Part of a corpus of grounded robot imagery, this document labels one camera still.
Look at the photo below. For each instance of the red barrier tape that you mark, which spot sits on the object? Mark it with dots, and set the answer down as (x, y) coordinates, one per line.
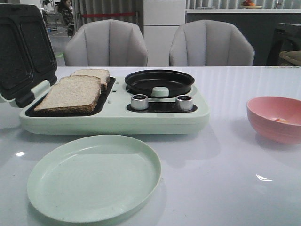
(108, 15)

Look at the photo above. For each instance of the right silver control knob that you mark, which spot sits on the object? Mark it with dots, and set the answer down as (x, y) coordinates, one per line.
(184, 103)

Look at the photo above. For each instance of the silver control knob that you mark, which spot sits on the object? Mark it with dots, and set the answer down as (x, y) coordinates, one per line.
(184, 103)
(139, 102)

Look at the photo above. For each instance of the black round frying pan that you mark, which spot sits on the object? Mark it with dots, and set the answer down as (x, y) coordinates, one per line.
(143, 82)

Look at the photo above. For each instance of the grey upholstered chair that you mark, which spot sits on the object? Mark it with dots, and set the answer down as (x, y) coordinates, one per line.
(210, 43)
(107, 43)

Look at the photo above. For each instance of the left silver control knob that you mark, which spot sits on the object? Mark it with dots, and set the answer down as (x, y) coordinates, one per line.
(139, 102)

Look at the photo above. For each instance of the breakfast maker hinged lid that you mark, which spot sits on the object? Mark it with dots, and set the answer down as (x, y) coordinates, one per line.
(26, 56)

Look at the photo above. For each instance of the left grey upholstered chair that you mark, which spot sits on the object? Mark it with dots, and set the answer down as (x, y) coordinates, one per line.
(107, 43)

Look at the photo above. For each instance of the right grey upholstered chair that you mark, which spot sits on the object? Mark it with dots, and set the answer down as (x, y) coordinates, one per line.
(210, 43)

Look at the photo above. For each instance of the white bread slice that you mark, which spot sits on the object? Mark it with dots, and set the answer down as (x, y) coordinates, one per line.
(103, 74)
(73, 94)

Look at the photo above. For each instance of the grey kitchen counter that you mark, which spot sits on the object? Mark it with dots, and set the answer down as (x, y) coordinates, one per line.
(269, 31)

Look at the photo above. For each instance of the mint green round plate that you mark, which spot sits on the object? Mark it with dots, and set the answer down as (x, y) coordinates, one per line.
(94, 179)

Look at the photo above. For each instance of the person in background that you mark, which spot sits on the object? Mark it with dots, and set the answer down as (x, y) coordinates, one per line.
(64, 10)

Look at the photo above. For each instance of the pink plastic bowl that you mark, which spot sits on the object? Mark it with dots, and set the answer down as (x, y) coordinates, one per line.
(262, 110)

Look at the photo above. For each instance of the orange cooked shrimp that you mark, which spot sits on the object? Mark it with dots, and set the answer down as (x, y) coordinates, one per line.
(281, 120)

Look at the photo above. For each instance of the fruit plate on counter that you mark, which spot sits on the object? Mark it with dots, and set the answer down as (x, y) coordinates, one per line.
(248, 4)

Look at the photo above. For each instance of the white cabinet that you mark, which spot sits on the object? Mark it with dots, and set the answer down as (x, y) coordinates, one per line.
(161, 19)

